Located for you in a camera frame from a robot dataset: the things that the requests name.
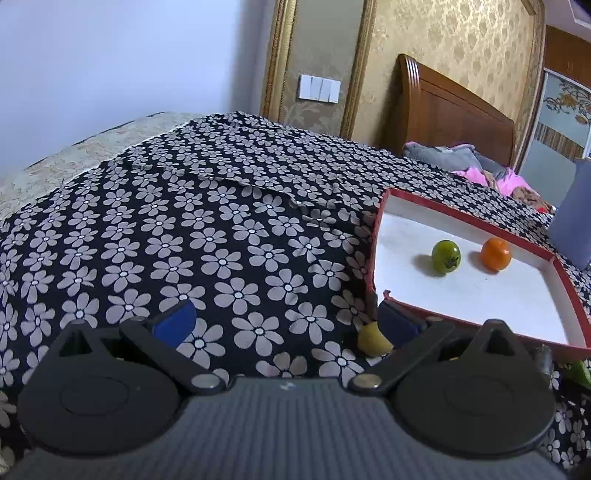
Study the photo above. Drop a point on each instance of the pink cloth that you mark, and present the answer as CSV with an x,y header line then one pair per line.
x,y
508,182

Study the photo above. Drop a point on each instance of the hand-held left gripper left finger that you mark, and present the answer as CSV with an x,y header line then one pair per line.
x,y
175,323

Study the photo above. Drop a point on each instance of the white light switch panel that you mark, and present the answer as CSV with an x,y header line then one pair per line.
x,y
319,88

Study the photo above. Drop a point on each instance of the grey cloth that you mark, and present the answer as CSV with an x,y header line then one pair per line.
x,y
443,157

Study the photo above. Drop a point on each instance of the green tomato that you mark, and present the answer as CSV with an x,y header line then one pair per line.
x,y
446,257

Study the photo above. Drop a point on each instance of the beige patterned bed sheet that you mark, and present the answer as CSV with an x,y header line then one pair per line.
x,y
69,157

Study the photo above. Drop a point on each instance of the green cucumber piece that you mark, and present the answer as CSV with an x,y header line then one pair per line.
x,y
579,374

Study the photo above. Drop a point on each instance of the black floral blanket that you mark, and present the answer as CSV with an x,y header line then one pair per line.
x,y
221,258

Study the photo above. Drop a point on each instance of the wooden headboard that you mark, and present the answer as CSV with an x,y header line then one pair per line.
x,y
448,115

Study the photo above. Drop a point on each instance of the brown patterned cloth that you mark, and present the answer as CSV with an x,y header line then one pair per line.
x,y
531,198

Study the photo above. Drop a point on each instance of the red cardboard box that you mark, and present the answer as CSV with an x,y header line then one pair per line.
x,y
466,295

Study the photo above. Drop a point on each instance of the floral wardrobe door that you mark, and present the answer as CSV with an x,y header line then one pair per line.
x,y
563,101

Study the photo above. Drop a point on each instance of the yellow-brown round fruit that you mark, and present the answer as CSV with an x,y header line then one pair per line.
x,y
371,340

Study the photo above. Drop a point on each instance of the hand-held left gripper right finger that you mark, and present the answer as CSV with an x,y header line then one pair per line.
x,y
399,325

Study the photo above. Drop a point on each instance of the orange mandarin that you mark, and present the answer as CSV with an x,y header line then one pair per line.
x,y
496,254

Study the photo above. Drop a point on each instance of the blue-grey plastic chair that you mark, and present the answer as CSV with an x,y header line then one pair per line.
x,y
572,217

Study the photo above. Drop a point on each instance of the gold wall frame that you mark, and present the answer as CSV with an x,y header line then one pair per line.
x,y
272,55

